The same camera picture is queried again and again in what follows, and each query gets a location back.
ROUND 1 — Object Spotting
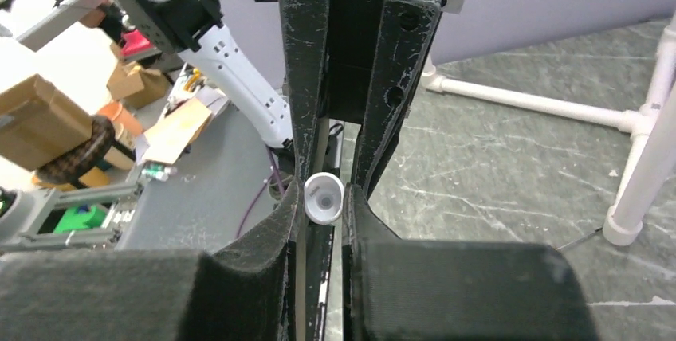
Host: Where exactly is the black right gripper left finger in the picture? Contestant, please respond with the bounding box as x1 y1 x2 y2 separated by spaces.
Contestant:
1 180 302 340

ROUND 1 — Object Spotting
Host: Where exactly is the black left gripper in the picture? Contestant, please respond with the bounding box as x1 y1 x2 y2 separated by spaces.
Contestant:
256 0 464 198

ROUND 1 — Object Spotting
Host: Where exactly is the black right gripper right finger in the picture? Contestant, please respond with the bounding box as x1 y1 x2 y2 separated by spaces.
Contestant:
342 185 599 340

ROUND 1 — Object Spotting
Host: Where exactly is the white glue stick cap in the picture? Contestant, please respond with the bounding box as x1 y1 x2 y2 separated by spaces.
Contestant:
304 172 345 225

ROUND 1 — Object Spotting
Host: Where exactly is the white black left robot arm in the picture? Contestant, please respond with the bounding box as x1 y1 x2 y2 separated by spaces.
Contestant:
115 0 465 195

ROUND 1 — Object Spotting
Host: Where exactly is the green toy block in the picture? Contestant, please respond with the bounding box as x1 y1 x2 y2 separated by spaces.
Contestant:
53 205 108 233

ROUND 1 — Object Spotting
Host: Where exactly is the dark carbon tape roll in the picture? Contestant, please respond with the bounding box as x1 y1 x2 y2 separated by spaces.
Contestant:
34 115 116 189

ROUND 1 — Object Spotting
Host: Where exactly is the orange paper cup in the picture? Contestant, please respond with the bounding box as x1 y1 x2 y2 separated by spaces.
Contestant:
97 101 144 136

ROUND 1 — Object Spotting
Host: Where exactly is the cardboard box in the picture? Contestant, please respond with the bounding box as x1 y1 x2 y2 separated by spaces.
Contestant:
1 74 92 171

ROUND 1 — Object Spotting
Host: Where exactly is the aluminium extrusion frame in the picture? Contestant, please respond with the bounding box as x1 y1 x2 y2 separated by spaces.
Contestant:
1 172 150 254

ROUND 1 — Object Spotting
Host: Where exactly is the white pvc pipe frame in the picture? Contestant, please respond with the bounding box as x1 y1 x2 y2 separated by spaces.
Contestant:
420 21 675 246

